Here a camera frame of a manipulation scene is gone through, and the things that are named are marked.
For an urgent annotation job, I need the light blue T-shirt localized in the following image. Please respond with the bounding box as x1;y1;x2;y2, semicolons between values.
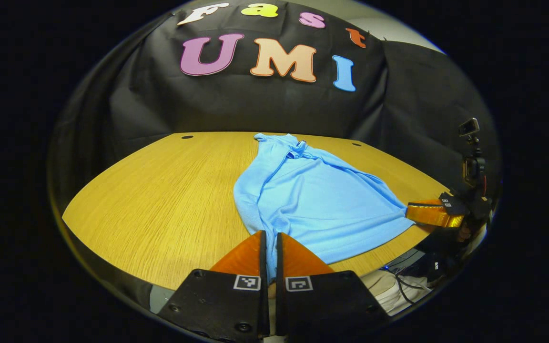
233;133;416;282

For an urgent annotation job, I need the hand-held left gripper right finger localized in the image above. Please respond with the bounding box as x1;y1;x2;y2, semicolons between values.
274;232;392;337

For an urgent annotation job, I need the person's white clothing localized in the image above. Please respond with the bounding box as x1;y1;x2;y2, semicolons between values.
359;269;447;316

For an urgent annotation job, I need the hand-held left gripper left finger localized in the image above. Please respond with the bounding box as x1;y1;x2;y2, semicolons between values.
157;230;271;343

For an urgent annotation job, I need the black backdrop cloth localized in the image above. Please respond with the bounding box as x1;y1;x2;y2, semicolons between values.
48;0;501;191

